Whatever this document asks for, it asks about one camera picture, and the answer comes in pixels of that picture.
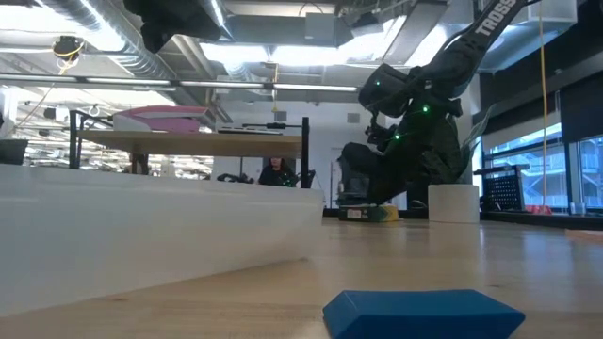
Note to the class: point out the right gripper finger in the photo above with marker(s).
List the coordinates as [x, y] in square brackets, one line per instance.
[388, 183]
[360, 153]

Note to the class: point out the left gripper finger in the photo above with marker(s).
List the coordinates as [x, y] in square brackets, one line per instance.
[154, 37]

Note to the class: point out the blue bevelled eraser block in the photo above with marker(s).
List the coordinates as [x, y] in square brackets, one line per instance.
[424, 315]

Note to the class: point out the translucent pencil case blue lid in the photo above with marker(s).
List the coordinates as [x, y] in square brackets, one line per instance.
[141, 235]

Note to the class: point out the black background robot arm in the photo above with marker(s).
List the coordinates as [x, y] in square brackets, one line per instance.
[233, 178]

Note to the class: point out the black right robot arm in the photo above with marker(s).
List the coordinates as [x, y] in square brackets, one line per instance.
[494, 21]

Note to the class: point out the black cabinet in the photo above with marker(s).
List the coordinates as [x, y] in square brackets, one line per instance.
[417, 198]

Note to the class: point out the black printer machine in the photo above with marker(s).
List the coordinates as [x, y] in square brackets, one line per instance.
[353, 186]

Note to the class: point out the green snake plant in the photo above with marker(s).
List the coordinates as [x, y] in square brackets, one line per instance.
[477, 136]

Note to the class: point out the black metal shelf leg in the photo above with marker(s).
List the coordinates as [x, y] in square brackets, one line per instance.
[73, 141]
[304, 150]

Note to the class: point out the white plant pot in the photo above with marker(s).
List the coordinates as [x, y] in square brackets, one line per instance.
[453, 203]

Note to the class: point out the long ceiling light bar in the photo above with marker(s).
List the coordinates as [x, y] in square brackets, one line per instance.
[221, 85]

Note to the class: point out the person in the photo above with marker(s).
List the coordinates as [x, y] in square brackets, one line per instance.
[278, 175]

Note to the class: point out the black pegboard stand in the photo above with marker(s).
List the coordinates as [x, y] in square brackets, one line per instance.
[501, 188]

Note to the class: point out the black bar with clamp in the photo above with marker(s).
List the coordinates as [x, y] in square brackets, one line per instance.
[271, 125]

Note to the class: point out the white desk calculator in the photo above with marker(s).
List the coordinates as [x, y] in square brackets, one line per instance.
[249, 130]

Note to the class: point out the red small object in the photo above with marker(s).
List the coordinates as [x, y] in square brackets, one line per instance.
[537, 209]

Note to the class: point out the clear plastic cup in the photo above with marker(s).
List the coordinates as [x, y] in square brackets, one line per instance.
[578, 208]

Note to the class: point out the black monitor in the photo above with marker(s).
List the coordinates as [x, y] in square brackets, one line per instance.
[11, 151]

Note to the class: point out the grey wall vent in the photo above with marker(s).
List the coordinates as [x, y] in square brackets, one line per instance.
[353, 117]
[280, 116]

